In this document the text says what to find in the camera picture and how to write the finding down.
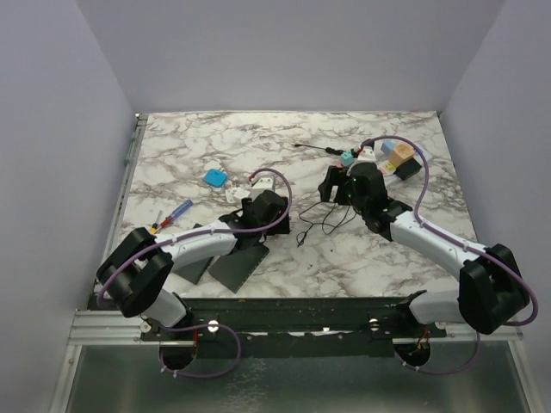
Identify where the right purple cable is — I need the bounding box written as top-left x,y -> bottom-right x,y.
350,135 -> 540,375

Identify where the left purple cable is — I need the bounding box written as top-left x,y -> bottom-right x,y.
96,169 -> 294,379

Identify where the white plug adapter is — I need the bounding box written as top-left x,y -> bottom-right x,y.
225,183 -> 251,204

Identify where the left black flat box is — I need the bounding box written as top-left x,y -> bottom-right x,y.
170,235 -> 214,285

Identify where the teal charger plug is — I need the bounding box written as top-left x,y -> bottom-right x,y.
340,151 -> 356,168

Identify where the large black adapter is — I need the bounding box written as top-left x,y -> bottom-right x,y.
394,158 -> 422,181

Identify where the purple cable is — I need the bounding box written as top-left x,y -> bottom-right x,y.
96,169 -> 294,379
350,135 -> 540,375

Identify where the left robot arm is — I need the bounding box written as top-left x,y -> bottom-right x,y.
96,190 -> 290,340

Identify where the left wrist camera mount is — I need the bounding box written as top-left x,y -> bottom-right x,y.
250,174 -> 276,200

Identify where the yellow red screwdriver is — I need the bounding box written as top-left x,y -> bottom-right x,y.
149,211 -> 163,234

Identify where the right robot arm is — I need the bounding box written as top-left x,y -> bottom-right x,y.
318,163 -> 530,336

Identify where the black flat box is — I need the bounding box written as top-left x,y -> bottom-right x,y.
208,243 -> 269,293
170,235 -> 214,285

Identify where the light blue plug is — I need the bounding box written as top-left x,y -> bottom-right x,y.
381,139 -> 396,157

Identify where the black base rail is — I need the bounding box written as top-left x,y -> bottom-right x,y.
133,298 -> 474,367

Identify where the right black flat box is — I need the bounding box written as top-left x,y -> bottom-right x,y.
208,243 -> 269,293

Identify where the black screwdriver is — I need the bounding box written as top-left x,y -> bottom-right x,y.
294,144 -> 344,156

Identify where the thin black cable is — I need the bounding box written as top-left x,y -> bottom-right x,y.
295,200 -> 358,250

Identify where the white power strip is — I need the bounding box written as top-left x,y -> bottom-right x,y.
378,141 -> 423,181

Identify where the blue plug adapter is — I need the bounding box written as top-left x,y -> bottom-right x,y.
203,169 -> 227,188

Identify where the orange tan plug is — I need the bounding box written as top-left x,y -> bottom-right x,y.
388,143 -> 416,168

